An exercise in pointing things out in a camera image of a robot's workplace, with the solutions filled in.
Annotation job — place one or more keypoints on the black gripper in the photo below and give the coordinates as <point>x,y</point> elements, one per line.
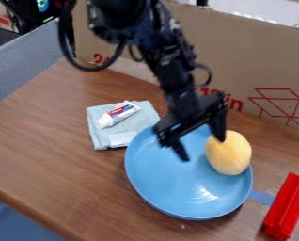
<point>208,110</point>

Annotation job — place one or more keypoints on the blue plate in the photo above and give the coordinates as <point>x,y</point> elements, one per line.
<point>184,189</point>

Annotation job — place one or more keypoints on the yellow ball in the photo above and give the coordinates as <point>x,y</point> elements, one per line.
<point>228,156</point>

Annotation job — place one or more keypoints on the red plastic block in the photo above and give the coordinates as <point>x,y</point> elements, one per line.
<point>283,213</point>

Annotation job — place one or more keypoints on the light blue folded cloth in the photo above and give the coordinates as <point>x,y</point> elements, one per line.
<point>119,135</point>

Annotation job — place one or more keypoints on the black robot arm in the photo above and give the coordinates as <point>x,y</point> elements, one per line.
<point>142,24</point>

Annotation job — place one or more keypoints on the blue tape strip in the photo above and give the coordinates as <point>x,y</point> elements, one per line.
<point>260,197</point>

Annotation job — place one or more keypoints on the brown cardboard box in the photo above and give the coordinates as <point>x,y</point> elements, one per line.
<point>252,56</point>

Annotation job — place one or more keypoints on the black machine with lights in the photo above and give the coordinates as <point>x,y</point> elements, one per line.
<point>31,13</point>

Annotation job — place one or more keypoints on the white toothpaste tube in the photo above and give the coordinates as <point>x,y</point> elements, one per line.
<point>123,111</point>

